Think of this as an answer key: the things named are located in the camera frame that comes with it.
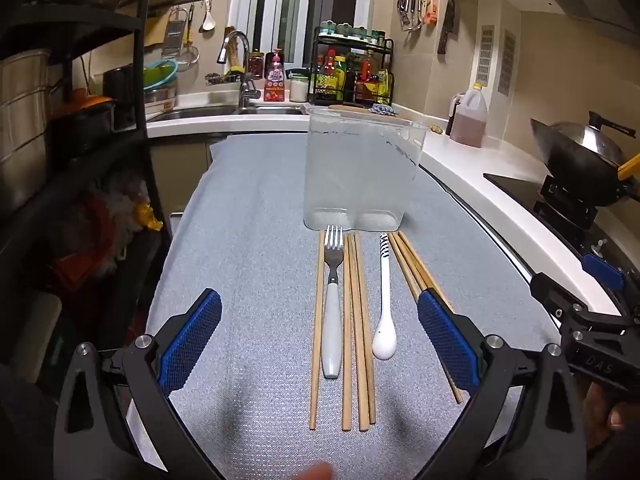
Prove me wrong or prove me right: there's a large steel pot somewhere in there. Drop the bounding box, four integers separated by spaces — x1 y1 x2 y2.
0 50 52 213

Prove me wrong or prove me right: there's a window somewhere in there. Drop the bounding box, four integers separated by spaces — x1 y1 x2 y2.
239 0 382 70

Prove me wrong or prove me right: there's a metal mesh strainer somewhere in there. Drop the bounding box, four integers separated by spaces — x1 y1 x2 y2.
176 44 200 72

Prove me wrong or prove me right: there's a round wooden cutting board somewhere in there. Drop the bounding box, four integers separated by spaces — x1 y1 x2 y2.
328 103 401 114

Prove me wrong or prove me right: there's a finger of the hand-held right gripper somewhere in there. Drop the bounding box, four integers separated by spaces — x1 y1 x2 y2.
581 252 640 318
529 272 626 331

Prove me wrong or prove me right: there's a black spice rack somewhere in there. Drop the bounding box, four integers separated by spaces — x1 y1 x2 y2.
310 26 396 104

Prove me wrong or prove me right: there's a black stove top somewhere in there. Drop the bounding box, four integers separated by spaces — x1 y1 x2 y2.
483 172 640 281

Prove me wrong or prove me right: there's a red label oil bottle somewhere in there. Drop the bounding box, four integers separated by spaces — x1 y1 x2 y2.
357 50 379 99

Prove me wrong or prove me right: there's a metal grater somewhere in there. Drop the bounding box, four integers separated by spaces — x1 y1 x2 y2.
161 7 184 59

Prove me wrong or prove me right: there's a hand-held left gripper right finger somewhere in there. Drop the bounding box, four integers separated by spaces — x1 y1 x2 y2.
416 288 588 480

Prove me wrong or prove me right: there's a red cap sauce bottle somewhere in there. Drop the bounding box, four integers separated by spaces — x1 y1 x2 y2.
322 50 337 95

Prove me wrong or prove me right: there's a red plastic bag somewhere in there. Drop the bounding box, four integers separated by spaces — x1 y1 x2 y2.
54 192 123 288

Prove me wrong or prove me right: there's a pink dish soap bottle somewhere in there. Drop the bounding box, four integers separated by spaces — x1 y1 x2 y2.
263 48 289 103

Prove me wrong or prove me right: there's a black wok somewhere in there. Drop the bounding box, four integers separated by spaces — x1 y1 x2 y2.
530 118 640 207

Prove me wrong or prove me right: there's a large wall vent grille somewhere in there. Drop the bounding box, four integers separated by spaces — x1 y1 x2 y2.
474 25 496 87

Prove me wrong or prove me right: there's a white spoon striped handle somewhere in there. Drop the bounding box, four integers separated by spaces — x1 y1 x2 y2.
371 232 399 361

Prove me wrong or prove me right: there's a black metal shelf rack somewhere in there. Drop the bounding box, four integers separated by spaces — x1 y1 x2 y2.
0 0 216 361

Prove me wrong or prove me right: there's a person's right hand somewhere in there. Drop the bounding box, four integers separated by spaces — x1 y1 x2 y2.
582 377 640 461

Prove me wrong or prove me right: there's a steel sink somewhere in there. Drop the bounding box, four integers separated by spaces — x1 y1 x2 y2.
147 104 307 122

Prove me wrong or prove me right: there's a row of spice jars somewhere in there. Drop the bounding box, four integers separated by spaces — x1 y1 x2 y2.
320 21 387 45

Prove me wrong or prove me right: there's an orange bowl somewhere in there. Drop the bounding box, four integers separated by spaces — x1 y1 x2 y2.
50 90 115 148

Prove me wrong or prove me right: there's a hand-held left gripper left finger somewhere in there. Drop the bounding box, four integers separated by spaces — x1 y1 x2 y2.
52 287 236 480

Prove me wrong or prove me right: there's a white handled metal fork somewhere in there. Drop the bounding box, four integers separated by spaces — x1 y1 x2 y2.
322 225 346 380

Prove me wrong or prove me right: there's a cleaver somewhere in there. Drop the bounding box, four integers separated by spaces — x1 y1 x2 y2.
437 0 457 56

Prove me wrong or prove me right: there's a large cooking oil jug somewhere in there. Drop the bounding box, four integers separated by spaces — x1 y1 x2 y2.
449 83 489 149

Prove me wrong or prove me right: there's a chrome faucet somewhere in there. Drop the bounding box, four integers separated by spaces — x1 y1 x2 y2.
216 31 259 109

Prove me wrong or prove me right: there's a small wall vent grille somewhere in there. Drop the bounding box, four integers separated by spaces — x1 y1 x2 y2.
498 30 517 96

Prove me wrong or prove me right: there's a black cup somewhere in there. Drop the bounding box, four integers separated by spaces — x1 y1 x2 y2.
103 66 136 112

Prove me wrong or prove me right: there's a person's left hand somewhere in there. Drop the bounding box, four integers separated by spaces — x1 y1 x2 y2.
289 461 334 480

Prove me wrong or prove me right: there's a yellow plastic bag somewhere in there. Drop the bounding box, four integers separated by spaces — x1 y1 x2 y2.
136 201 164 232

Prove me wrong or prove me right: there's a green colander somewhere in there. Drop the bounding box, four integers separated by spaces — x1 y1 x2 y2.
143 59 179 92

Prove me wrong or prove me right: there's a clear plastic container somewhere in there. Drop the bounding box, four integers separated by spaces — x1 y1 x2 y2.
302 105 430 231

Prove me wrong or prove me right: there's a grey textured mat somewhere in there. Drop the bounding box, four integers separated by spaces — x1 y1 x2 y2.
125 132 561 480

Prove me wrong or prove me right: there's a steel basin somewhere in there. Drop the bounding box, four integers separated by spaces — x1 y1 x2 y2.
145 87 179 107

